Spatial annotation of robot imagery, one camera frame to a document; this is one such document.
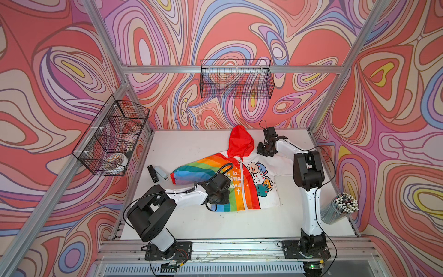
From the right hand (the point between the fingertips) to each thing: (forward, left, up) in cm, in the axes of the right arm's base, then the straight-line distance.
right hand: (260, 155), depth 107 cm
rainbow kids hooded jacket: (-19, +6, +2) cm, 20 cm away
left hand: (-29, +21, +1) cm, 36 cm away
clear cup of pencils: (-40, -24, +17) cm, 49 cm away
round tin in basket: (-23, +68, +29) cm, 78 cm away
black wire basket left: (-16, +75, +30) cm, 83 cm away
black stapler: (-13, +64, +4) cm, 65 cm away
